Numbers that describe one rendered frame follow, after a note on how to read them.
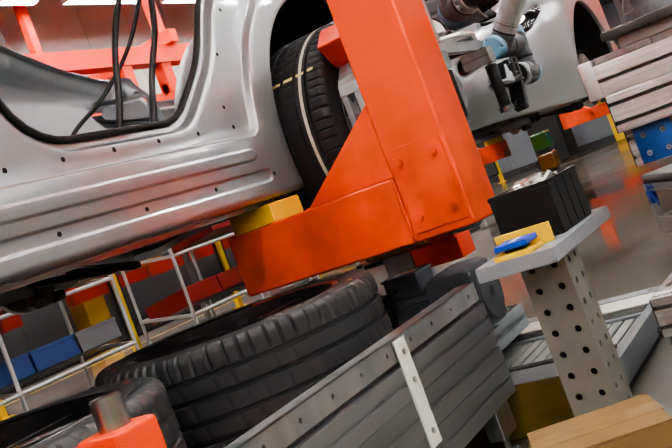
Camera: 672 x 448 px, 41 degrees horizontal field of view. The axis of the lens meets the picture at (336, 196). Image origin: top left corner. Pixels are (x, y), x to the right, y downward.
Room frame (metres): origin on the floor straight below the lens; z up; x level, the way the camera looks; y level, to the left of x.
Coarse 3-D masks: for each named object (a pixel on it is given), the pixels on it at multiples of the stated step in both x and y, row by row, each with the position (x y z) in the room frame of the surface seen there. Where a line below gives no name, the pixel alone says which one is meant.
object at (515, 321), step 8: (512, 304) 2.88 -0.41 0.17; (520, 304) 2.85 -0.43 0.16; (512, 312) 2.78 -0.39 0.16; (520, 312) 2.83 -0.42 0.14; (504, 320) 2.72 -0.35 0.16; (512, 320) 2.76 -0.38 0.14; (520, 320) 2.81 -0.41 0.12; (504, 328) 2.70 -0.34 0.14; (512, 328) 2.75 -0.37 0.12; (520, 328) 2.80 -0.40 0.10; (496, 336) 2.64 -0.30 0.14; (504, 336) 2.68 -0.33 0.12; (512, 336) 2.73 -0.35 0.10; (504, 344) 2.67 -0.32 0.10
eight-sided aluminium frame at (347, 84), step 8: (344, 72) 2.43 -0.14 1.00; (352, 72) 2.40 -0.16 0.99; (344, 80) 2.40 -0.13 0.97; (352, 80) 2.38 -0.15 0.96; (344, 88) 2.40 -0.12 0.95; (352, 88) 2.38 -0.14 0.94; (344, 96) 2.40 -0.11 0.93; (352, 96) 2.41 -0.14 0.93; (360, 96) 2.38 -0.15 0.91; (344, 104) 2.40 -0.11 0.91; (352, 104) 2.41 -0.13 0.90; (360, 104) 2.38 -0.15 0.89; (352, 112) 2.40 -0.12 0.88; (360, 112) 2.43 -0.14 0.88; (352, 120) 2.40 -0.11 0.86
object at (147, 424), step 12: (132, 420) 1.08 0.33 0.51; (144, 420) 1.07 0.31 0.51; (156, 420) 1.09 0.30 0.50; (120, 432) 1.04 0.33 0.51; (132, 432) 1.05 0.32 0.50; (144, 432) 1.07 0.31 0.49; (156, 432) 1.08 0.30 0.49; (84, 444) 1.06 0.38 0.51; (96, 444) 1.05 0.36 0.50; (108, 444) 1.04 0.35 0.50; (120, 444) 1.03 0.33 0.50; (132, 444) 1.05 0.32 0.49; (144, 444) 1.06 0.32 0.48; (156, 444) 1.07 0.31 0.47
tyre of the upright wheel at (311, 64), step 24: (288, 48) 2.59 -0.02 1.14; (312, 48) 2.48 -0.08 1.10; (288, 72) 2.49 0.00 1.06; (312, 72) 2.43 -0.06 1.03; (336, 72) 2.48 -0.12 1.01; (288, 96) 2.46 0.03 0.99; (312, 96) 2.40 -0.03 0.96; (336, 96) 2.43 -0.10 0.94; (288, 120) 2.44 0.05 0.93; (312, 120) 2.41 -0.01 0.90; (336, 120) 2.39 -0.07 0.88; (288, 144) 2.45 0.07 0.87; (336, 144) 2.38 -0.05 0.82; (312, 168) 2.43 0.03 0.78; (312, 192) 2.47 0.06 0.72
